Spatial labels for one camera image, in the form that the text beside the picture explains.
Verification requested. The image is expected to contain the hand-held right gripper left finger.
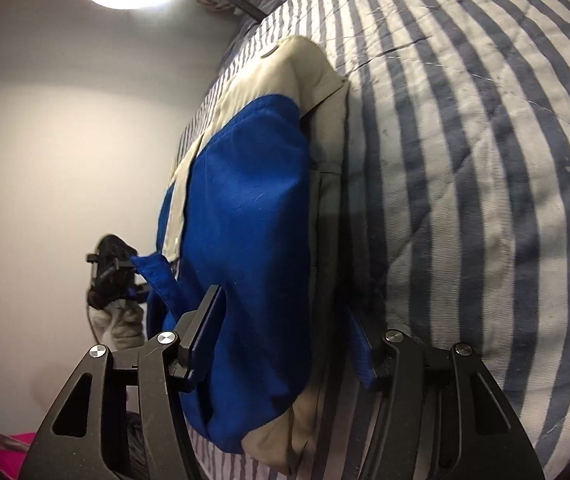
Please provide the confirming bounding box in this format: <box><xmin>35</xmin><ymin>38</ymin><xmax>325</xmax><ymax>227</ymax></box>
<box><xmin>17</xmin><ymin>285</ymin><xmax>223</xmax><ymax>480</ymax></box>

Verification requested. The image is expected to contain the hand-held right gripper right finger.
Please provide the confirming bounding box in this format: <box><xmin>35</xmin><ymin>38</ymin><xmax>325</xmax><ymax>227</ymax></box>
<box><xmin>347</xmin><ymin>310</ymin><xmax>546</xmax><ymax>480</ymax></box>

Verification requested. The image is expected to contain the beige and blue jacket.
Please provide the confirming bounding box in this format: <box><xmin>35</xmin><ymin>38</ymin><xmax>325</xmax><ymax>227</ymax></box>
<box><xmin>130</xmin><ymin>35</ymin><xmax>351</xmax><ymax>473</ymax></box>

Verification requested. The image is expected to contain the pink cloth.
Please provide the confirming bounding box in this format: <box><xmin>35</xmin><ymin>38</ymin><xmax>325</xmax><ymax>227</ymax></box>
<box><xmin>0</xmin><ymin>425</ymin><xmax>33</xmax><ymax>480</ymax></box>

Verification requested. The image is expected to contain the blue white striped blanket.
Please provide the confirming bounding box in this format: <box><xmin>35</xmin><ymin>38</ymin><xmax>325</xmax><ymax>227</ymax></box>
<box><xmin>170</xmin><ymin>0</ymin><xmax>570</xmax><ymax>480</ymax></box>

